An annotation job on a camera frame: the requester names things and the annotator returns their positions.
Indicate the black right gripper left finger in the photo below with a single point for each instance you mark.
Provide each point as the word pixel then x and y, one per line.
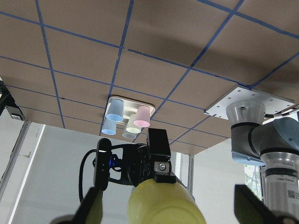
pixel 90 210

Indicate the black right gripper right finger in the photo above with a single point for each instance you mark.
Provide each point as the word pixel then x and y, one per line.
pixel 248 209

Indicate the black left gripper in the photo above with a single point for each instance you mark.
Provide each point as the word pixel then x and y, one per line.
pixel 141 162

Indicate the yellow plastic cup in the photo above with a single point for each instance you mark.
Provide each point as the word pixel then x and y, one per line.
pixel 162 203

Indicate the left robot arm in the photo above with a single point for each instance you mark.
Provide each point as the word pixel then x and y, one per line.
pixel 275 145

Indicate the pale green plastic cup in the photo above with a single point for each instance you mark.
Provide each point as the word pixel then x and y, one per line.
pixel 131 130

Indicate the pink plastic cup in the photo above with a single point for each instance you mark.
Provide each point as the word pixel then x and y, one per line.
pixel 142 118

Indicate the light blue cup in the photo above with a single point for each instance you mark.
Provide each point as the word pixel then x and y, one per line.
pixel 109 127
pixel 115 111

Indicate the white plastic tray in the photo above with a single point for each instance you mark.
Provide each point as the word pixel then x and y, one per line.
pixel 130 106

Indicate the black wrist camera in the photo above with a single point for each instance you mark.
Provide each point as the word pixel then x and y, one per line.
pixel 102 164

